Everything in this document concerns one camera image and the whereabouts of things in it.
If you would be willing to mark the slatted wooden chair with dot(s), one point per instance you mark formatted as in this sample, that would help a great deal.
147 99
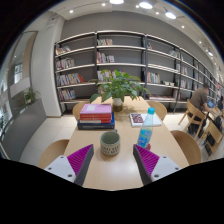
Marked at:
191 113
211 136

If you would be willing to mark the grey shelf unit with books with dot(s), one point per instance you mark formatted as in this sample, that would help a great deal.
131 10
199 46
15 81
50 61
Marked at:
123 53

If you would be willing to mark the green potted plant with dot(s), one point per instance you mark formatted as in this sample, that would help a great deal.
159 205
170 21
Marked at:
120 85

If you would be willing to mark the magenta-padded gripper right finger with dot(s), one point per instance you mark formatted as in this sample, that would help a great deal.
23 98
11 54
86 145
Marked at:
163 167

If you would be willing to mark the white paperback book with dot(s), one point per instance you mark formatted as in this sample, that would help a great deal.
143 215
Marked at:
136 119

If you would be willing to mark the pink book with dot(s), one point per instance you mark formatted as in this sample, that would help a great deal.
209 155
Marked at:
96 108

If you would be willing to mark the round ceiling lights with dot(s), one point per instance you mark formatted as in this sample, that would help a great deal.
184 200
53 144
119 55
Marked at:
145 5

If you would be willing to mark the person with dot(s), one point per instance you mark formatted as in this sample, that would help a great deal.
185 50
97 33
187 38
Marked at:
199 98

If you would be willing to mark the green patterned ceramic mug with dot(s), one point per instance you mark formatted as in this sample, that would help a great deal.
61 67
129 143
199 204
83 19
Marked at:
110 144

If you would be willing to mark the dark blue book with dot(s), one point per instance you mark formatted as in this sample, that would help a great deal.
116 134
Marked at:
96 126

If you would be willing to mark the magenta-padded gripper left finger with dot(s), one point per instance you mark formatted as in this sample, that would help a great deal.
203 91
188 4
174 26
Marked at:
61 168

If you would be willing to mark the red book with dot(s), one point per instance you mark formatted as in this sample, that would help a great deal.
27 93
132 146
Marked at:
96 121
96 116

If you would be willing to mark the rounded wooden chair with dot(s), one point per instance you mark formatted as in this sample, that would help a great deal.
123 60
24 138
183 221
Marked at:
159 109
77 110
186 146
53 153

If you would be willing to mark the small background plant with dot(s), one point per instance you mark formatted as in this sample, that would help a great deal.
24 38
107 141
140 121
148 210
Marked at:
30 96

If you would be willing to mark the clear bottle with blue cap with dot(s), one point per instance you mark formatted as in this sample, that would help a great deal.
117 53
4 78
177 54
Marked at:
146 133

